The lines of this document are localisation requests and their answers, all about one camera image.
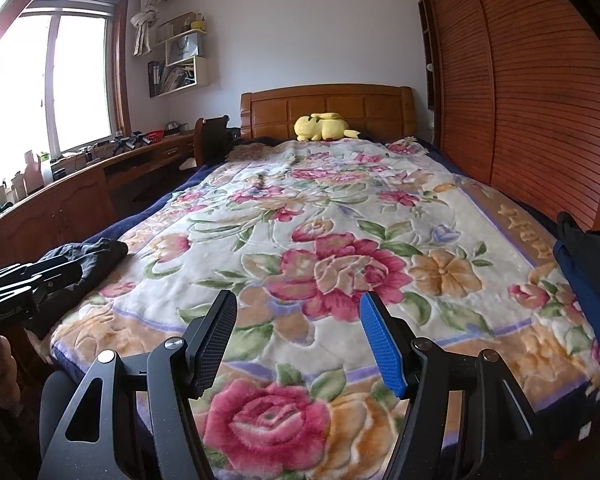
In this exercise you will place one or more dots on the yellow plush toy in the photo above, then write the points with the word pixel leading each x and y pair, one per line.
pixel 322 127

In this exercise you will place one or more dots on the white shopping bag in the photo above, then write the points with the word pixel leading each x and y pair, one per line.
pixel 182 47

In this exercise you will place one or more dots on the red basket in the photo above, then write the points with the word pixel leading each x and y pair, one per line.
pixel 154 136

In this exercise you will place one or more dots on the tied white curtain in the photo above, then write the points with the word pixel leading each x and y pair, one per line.
pixel 145 20

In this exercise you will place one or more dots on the metal pot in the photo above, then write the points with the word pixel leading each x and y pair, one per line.
pixel 172 126

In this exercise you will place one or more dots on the wooden desk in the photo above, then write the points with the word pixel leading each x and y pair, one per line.
pixel 70 195

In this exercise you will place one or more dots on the window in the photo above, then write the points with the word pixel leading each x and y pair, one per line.
pixel 45 85

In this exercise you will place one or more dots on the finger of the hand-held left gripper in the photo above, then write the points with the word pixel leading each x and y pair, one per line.
pixel 55 282
pixel 10 272

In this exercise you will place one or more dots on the wooden chair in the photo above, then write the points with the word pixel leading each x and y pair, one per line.
pixel 211 140

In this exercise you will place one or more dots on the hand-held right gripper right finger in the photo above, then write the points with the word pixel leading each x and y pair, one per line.
pixel 385 345

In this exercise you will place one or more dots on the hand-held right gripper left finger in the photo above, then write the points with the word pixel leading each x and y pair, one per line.
pixel 212 340

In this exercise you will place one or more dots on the small yellow shelf toy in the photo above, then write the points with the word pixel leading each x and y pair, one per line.
pixel 197 21

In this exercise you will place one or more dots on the black binders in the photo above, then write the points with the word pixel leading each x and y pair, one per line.
pixel 155 79

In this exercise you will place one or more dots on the wooden bed headboard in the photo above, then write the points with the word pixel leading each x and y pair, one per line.
pixel 330 105

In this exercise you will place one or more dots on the black double-breasted coat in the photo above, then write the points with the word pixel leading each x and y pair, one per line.
pixel 592 265

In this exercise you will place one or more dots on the white wall shelf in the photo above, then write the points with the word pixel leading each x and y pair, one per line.
pixel 200 72

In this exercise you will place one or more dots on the wooden slatted wardrobe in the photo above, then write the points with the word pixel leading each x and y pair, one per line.
pixel 520 70

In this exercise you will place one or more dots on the person's left hand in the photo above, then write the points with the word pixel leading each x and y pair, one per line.
pixel 2 375

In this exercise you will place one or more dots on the dark grey garment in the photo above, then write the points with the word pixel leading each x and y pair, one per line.
pixel 95 255

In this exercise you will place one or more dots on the floral plush blanket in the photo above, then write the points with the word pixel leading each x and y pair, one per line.
pixel 330 260

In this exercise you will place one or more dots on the cluster of white bottles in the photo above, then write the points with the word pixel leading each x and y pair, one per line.
pixel 22 175

